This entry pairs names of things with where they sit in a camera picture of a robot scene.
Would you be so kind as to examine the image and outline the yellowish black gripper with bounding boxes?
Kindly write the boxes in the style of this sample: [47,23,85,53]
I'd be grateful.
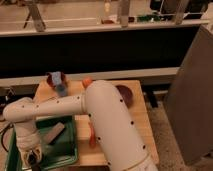
[21,147,42,171]

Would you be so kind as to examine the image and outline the green plastic tray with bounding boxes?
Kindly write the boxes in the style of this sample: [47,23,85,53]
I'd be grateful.
[4,116,78,171]

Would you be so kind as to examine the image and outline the wooden table board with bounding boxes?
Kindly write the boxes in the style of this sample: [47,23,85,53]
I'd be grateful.
[34,80,159,168]

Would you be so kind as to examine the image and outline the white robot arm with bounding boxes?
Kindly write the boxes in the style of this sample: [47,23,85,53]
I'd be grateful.
[3,80,158,171]

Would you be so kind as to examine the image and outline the small brown bowl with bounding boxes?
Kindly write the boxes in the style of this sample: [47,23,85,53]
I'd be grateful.
[46,71,67,89]

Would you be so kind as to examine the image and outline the orange carrot toy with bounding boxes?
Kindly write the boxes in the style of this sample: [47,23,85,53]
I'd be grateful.
[88,122,96,148]

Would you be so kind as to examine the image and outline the orange ball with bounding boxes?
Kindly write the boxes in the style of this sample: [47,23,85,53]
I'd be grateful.
[82,77,93,88]

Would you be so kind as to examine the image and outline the grey panel board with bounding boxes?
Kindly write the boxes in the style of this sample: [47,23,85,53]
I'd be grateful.
[164,26,213,165]

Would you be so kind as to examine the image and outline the dark red bowl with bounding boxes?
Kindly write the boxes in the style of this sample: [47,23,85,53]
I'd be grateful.
[116,85,133,107]

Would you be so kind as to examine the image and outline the black cable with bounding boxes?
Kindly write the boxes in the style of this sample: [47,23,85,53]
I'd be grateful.
[0,123,14,154]

